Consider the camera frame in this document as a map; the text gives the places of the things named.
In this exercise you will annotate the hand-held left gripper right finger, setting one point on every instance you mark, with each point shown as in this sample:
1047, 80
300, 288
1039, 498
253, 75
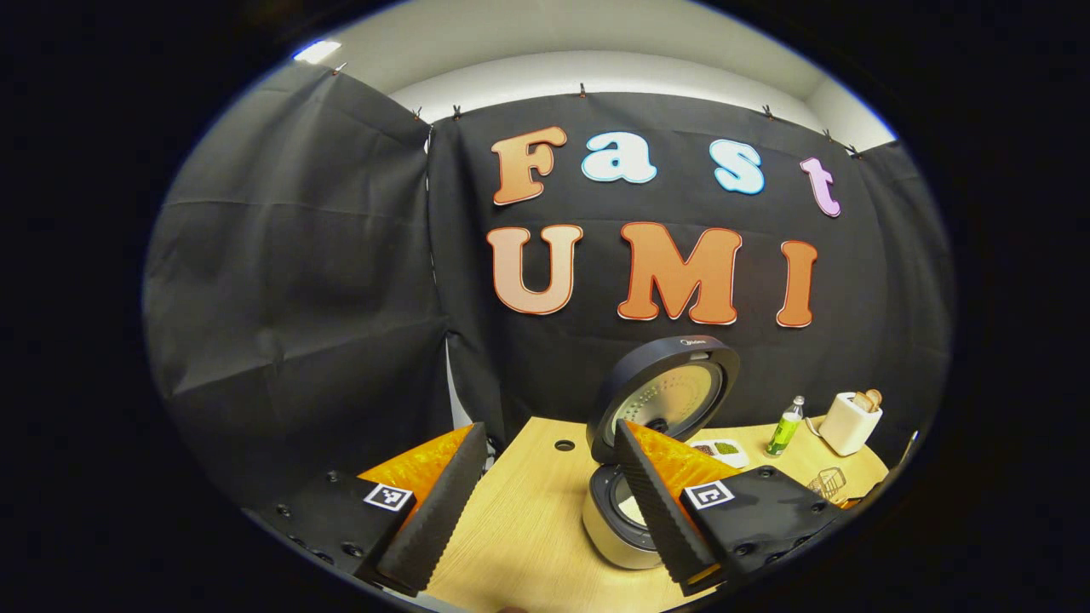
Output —
656, 511

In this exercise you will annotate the white rice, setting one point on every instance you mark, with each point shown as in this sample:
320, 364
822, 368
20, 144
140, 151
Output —
630, 511

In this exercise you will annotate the white divided grain dish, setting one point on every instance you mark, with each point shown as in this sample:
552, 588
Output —
719, 451

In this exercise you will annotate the ceiling light panel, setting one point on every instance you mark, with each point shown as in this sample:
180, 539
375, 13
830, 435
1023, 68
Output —
317, 51

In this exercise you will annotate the black rice cooker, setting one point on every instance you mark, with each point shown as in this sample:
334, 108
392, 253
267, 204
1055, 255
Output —
673, 375

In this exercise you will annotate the green drink bottle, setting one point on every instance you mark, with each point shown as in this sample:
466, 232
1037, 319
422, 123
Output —
783, 430

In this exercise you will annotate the white toaster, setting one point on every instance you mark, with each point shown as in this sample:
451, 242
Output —
843, 430

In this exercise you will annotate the toasted bread slice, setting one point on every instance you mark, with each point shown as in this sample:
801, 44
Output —
862, 402
875, 398

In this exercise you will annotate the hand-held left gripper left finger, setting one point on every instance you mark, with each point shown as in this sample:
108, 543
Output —
443, 511

